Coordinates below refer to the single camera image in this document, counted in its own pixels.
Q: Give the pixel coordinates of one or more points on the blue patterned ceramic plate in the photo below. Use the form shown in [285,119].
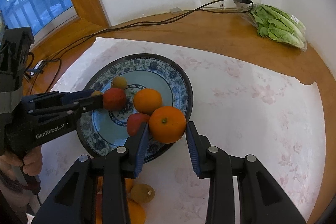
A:
[147,77]

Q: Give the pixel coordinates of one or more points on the bagged green lettuce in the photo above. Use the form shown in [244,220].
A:
[275,27]

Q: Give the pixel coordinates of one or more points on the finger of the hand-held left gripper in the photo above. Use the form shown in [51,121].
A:
[85,93]
[92,104]

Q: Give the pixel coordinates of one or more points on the yellow-brown round fruit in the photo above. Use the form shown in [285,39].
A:
[141,193]

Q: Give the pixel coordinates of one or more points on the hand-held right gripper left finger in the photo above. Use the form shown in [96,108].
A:
[140,150]

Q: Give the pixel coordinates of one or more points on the person's left hand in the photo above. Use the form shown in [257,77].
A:
[31,161]

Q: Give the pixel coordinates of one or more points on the orange with green calyx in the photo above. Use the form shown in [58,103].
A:
[168,125]

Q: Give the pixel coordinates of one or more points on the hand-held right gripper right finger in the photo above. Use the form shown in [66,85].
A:
[193,150]

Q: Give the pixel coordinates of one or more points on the small white plastic piece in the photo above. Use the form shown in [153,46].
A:
[175,10]

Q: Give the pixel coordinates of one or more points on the large red apple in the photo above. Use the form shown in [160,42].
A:
[136,123]

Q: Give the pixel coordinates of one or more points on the white floral tablecloth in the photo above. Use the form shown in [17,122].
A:
[249,121]

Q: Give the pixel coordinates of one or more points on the small white device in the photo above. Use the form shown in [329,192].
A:
[39,65]

